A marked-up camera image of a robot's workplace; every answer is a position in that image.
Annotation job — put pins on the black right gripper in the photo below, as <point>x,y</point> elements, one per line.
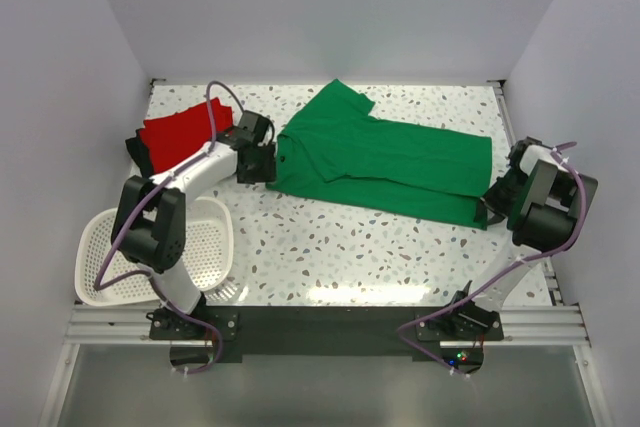
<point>502,210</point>

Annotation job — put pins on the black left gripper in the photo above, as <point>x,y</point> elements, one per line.
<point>267,173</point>

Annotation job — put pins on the green t shirt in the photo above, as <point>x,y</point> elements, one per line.
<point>334,150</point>

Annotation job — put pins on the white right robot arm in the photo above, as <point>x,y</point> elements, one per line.
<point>543,202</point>

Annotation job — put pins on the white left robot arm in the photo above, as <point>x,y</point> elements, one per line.
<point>149,233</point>

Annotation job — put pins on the folded red t shirt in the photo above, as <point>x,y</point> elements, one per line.
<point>175,139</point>

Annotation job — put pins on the folded black t shirt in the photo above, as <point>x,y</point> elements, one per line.
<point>137,152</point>

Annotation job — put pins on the white plastic basket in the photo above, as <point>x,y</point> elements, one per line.
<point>208,257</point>

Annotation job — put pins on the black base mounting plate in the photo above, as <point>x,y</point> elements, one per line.
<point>228,334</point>

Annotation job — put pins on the aluminium front rail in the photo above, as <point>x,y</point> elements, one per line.
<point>529,326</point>

